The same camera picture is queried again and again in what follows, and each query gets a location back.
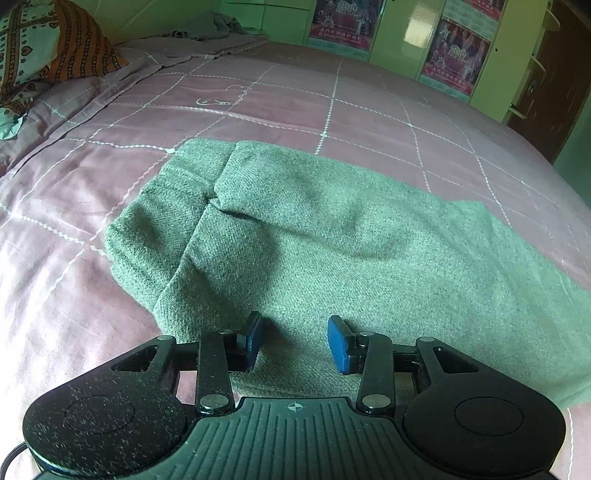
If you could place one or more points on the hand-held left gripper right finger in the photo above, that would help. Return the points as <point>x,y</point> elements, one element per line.
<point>336,344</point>

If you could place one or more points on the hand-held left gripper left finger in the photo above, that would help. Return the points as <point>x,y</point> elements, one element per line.
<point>253,341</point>

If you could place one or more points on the green woven cloth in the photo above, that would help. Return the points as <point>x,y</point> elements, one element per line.
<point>323,240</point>

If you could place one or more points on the pink checked bed sheet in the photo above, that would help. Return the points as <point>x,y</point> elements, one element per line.
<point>286,97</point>

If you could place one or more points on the light green wardrobe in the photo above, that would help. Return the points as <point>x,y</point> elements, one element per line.
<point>401,37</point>

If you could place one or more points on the grey crumpled cloth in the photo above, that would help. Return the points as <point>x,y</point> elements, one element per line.
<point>207,27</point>

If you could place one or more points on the brown wooden door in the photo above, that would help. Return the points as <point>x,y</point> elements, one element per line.
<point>554,83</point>

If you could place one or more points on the patterned pillow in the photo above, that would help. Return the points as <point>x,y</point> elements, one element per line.
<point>60,46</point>

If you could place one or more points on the pink wall poster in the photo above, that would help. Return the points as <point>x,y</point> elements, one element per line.
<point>346,23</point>
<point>457,57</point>
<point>475,8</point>

